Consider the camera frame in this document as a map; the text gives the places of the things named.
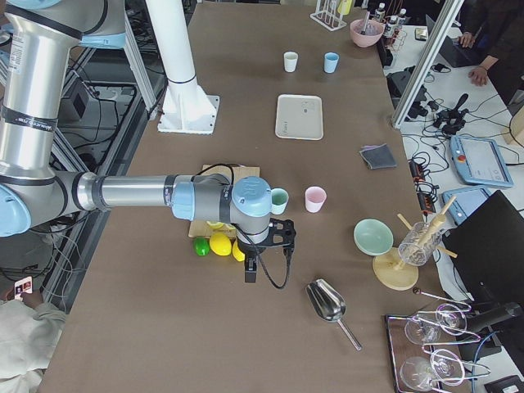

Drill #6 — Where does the yellow lemon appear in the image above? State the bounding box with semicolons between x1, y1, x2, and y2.
209;233;233;256
232;241;245;262

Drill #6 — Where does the wooden mug tree stand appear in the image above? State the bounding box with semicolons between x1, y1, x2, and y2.
373;196;458;291

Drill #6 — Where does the metal scoop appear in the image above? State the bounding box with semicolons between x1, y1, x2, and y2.
306;278;363;351

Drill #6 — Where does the clear glass on stand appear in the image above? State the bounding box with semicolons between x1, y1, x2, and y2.
398;222;442;266

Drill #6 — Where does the blue plastic cup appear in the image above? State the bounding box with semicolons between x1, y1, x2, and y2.
323;52;340;74

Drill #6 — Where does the blue teach pendant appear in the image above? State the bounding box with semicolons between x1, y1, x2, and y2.
441;185;492;225
449;135;513;188

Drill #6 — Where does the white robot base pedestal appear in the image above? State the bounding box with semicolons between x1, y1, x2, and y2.
147;0;219;135

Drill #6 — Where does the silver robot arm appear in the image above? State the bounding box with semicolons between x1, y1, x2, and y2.
1;1;296;282

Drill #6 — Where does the wooden cutting board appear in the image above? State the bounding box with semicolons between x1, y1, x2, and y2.
188;165;260;239

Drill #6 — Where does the pink bowl with ice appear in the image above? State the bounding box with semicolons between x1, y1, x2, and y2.
350;19;385;47

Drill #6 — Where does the pink plastic cup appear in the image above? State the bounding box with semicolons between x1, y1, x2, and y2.
305;186;327;213

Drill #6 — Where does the green plastic cup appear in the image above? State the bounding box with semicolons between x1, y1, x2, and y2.
271;187;289;215

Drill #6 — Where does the wine glass rack tray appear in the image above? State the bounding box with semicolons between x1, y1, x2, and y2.
384;302;490;392

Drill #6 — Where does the green lime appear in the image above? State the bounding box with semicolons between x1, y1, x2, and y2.
192;237;210;256

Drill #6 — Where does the metal muddler tool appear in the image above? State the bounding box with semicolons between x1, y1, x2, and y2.
360;11;370;35

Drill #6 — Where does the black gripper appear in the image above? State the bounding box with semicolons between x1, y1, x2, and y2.
237;219;296;283

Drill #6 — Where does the green bowl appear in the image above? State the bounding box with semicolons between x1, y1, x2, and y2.
354;219;394;256

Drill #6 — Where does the grey folded cloth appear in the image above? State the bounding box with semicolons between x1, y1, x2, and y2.
359;143;397;169

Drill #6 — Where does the cream plastic cup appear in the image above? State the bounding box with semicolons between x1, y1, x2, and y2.
283;52;299;73

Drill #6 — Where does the white wire rack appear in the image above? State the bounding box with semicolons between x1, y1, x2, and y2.
309;0;352;32

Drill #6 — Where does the cream rectangular tray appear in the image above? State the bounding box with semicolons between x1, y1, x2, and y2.
275;94;323;141

